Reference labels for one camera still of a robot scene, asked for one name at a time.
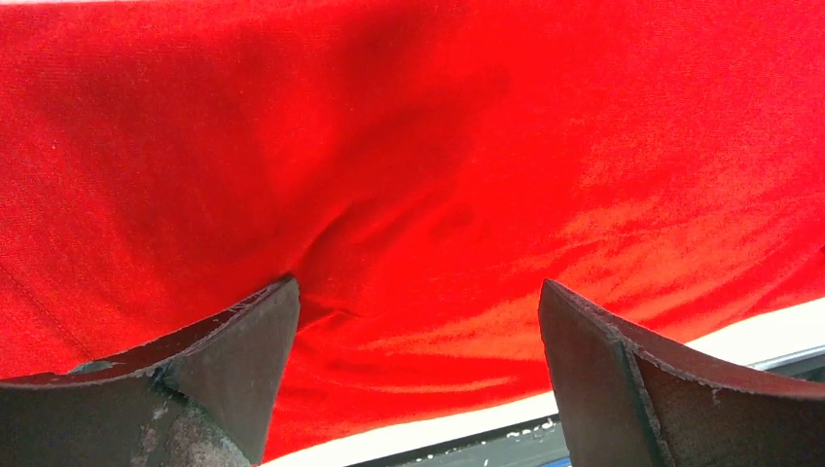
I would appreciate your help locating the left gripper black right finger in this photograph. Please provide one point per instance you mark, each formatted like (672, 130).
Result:
(628, 396)

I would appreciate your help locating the red t shirt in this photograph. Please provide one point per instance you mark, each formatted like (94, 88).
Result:
(420, 166)

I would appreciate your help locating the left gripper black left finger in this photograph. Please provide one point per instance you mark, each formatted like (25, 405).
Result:
(200, 396)

